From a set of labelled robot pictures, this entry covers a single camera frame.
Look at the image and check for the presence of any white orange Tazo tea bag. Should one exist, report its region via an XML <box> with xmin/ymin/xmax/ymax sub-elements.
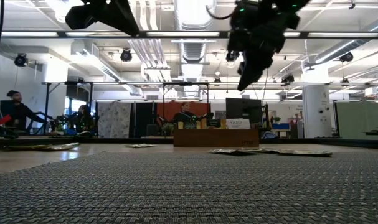
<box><xmin>225</xmin><ymin>118</ymin><xmax>251</xmax><ymax>130</ymax></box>

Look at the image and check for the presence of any wooden tea organizer box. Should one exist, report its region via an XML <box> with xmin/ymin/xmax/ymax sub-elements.
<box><xmin>173</xmin><ymin>129</ymin><xmax>260</xmax><ymax>147</ymax></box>

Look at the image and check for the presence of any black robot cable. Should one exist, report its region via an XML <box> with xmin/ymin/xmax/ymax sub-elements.
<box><xmin>206</xmin><ymin>5</ymin><xmax>234</xmax><ymax>21</ymax></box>

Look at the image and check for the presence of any small flower plant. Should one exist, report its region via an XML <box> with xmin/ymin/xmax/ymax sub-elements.
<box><xmin>162</xmin><ymin>123</ymin><xmax>175</xmax><ymax>137</ymax></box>

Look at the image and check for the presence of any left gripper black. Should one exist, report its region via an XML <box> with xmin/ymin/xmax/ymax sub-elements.
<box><xmin>65</xmin><ymin>0</ymin><xmax>139</xmax><ymax>37</ymax></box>

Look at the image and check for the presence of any ribbed silver ceiling duct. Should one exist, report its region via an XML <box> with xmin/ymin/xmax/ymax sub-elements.
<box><xmin>172</xmin><ymin>0</ymin><xmax>218</xmax><ymax>97</ymax></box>

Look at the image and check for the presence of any grey woven placemat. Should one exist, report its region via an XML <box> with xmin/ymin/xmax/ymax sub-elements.
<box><xmin>0</xmin><ymin>151</ymin><xmax>378</xmax><ymax>224</ymax></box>

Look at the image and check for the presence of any orange partition screen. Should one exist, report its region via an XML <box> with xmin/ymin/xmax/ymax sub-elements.
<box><xmin>156</xmin><ymin>101</ymin><xmax>211</xmax><ymax>124</ymax></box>

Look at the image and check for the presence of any black computer monitor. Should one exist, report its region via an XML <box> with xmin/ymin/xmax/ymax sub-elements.
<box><xmin>225</xmin><ymin>98</ymin><xmax>263</xmax><ymax>125</ymax></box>

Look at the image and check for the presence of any green partition screen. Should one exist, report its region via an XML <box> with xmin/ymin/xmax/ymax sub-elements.
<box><xmin>336</xmin><ymin>101</ymin><xmax>378</xmax><ymax>138</ymax></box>

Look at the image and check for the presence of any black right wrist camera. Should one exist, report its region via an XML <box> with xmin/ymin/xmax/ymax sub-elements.
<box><xmin>227</xmin><ymin>28</ymin><xmax>248</xmax><ymax>53</ymax></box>

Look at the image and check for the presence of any patterned grey curtain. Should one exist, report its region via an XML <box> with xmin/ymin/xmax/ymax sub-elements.
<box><xmin>97</xmin><ymin>101</ymin><xmax>133</xmax><ymax>139</ymax></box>

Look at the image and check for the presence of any mango magic tea bag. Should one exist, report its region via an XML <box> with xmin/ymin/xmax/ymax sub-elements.
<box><xmin>201</xmin><ymin>119</ymin><xmax>227</xmax><ymax>129</ymax></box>

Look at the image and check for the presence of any black metal rig stand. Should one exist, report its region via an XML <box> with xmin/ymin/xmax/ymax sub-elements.
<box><xmin>161</xmin><ymin>82</ymin><xmax>210</xmax><ymax>125</ymax></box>
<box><xmin>41</xmin><ymin>81</ymin><xmax>95</xmax><ymax>136</ymax></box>

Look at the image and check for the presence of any white round pillar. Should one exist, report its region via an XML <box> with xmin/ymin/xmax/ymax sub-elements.
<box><xmin>302</xmin><ymin>85</ymin><xmax>333</xmax><ymax>139</ymax></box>

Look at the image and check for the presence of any black table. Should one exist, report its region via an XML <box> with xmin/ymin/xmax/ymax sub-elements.
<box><xmin>365</xmin><ymin>126</ymin><xmax>378</xmax><ymax>140</ymax></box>

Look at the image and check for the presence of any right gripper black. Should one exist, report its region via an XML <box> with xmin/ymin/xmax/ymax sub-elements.
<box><xmin>230</xmin><ymin>0</ymin><xmax>301</xmax><ymax>92</ymax></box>

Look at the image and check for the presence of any person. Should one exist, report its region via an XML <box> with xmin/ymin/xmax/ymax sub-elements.
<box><xmin>6</xmin><ymin>90</ymin><xmax>49</xmax><ymax>131</ymax></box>
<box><xmin>172</xmin><ymin>101</ymin><xmax>208</xmax><ymax>124</ymax></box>
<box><xmin>70</xmin><ymin>105</ymin><xmax>97</xmax><ymax>137</ymax></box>

